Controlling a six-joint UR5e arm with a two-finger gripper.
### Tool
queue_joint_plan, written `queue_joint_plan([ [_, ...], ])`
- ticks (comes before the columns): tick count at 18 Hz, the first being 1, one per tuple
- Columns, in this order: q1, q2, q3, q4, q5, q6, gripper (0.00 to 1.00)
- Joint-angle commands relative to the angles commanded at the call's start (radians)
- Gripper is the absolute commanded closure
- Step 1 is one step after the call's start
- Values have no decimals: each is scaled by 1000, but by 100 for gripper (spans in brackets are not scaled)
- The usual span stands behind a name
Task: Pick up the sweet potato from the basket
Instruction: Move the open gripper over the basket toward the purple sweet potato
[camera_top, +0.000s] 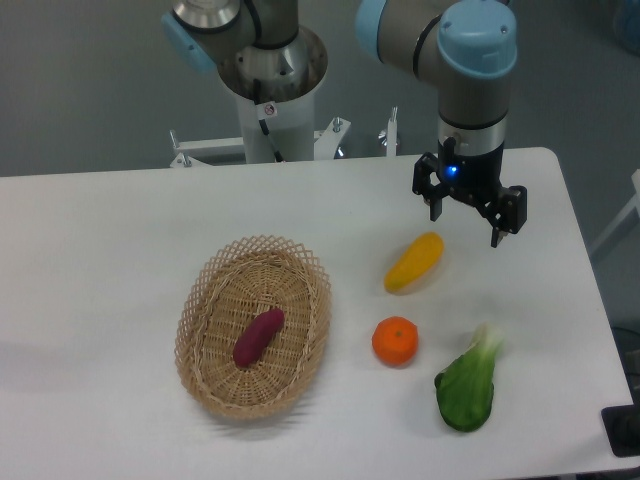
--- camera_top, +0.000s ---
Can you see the woven wicker basket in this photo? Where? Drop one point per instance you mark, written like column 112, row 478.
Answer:
column 244, row 279

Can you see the purple sweet potato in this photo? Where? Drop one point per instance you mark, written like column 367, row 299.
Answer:
column 249, row 347

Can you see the black device at table edge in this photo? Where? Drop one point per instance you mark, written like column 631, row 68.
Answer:
column 622, row 428

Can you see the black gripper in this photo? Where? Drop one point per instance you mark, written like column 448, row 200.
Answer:
column 473, row 181

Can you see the orange tangerine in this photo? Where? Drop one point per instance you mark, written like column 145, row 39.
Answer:
column 395, row 341

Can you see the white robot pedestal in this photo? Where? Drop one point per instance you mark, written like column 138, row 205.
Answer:
column 274, row 93

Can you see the green bok choy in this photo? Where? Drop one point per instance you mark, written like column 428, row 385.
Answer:
column 465, row 388

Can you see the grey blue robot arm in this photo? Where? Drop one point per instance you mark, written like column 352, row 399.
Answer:
column 465, row 49

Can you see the yellow mango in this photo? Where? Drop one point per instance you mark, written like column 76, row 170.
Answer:
column 417, row 260

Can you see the white frame at right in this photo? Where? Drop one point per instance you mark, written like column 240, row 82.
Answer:
column 620, row 226

